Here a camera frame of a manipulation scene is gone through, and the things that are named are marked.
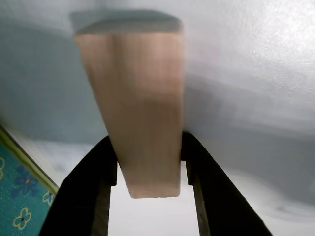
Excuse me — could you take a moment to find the light wooden Jenga block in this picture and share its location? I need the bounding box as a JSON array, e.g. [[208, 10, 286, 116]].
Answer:
[[72, 33, 185, 199]]

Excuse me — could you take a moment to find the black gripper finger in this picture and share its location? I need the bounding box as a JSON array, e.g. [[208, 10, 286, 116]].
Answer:
[[39, 134, 118, 236], [181, 131, 274, 236]]

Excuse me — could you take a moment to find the floral yellow and teal box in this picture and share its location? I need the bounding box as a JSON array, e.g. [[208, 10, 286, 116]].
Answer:
[[0, 124, 60, 236]]

